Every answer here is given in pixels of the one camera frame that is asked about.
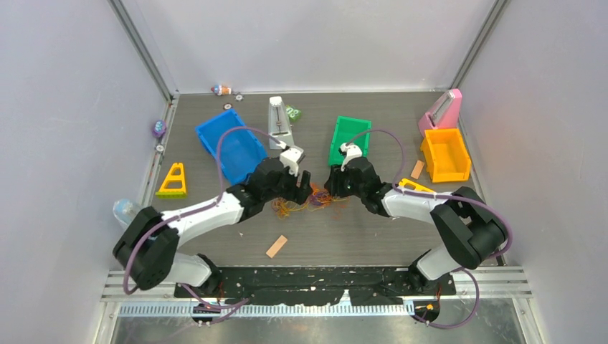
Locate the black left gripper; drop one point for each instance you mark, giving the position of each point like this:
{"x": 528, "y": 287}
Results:
{"x": 297, "y": 193}

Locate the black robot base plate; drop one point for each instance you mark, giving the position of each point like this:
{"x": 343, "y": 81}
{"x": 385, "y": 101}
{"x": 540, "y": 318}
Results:
{"x": 315, "y": 286}

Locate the small wooden block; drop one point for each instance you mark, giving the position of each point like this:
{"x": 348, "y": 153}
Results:
{"x": 417, "y": 169}

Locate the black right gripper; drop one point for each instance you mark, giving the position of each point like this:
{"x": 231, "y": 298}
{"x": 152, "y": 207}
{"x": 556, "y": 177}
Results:
{"x": 334, "y": 185}

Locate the white metronome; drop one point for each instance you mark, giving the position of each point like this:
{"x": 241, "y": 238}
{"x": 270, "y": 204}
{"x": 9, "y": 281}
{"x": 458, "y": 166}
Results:
{"x": 279, "y": 126}

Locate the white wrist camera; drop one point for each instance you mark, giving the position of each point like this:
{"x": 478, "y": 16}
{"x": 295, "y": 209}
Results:
{"x": 290, "y": 158}
{"x": 349, "y": 151}

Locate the green plastic bin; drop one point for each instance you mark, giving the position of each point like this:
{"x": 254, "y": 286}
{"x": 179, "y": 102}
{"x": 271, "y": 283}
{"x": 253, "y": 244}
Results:
{"x": 345, "y": 130}

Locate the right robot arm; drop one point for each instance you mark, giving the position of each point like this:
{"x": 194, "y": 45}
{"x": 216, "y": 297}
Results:
{"x": 469, "y": 230}

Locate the blue plastic bin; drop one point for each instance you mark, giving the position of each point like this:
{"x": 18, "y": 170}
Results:
{"x": 241, "y": 151}

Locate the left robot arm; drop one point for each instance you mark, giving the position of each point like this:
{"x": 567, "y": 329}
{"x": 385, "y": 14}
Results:
{"x": 149, "y": 246}

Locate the clear plastic bottle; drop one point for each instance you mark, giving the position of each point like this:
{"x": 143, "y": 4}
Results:
{"x": 125, "y": 210}

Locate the flat wooden block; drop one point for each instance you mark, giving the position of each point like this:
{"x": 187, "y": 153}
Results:
{"x": 276, "y": 246}

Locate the orange plastic bin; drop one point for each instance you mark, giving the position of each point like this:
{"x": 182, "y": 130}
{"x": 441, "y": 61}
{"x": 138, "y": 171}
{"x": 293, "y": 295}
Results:
{"x": 446, "y": 155}

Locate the green monster toy block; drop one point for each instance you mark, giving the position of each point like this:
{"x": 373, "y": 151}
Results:
{"x": 293, "y": 113}

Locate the yellow triangle on green base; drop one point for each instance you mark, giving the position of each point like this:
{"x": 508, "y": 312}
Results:
{"x": 174, "y": 184}

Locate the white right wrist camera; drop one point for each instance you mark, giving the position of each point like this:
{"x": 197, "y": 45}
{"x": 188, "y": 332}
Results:
{"x": 349, "y": 151}

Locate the yellow triangular plastic frame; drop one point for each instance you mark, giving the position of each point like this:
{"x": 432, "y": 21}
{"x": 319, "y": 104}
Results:
{"x": 414, "y": 186}

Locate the small clown figurine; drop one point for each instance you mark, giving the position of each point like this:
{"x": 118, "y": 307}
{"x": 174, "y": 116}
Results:
{"x": 221, "y": 90}

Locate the pink metronome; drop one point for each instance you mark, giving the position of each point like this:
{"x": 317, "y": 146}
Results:
{"x": 443, "y": 114}

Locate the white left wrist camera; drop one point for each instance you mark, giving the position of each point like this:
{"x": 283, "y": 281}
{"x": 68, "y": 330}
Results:
{"x": 290, "y": 158}

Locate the purple round toy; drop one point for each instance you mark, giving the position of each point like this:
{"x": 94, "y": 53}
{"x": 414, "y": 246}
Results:
{"x": 159, "y": 129}

